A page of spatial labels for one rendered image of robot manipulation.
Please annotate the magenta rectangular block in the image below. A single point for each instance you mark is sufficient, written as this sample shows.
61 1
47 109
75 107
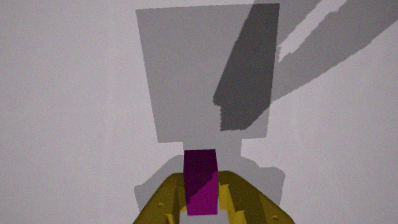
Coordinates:
201 182

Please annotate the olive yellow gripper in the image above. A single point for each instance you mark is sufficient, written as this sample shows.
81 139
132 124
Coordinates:
244 203

